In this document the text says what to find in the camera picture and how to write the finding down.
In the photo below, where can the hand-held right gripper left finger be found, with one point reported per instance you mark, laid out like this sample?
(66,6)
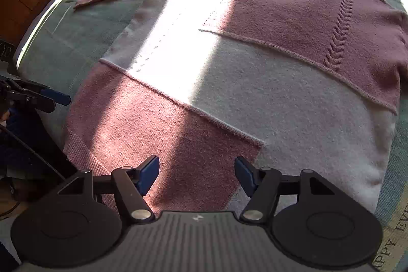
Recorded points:
(148,176)

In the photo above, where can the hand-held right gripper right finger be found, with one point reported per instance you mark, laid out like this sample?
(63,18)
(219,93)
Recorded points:
(245,176)

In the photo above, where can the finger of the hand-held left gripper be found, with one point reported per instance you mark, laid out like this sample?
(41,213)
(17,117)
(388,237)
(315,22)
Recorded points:
(60,98)
(19,86)

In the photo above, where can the pink and white knit sweater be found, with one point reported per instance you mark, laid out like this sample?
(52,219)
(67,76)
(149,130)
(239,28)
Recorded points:
(255,84)

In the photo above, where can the green plaid bed blanket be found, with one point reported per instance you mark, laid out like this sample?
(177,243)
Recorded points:
(63,36)

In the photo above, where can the dark blue cloth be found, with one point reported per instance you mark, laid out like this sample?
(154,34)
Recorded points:
(19,163)

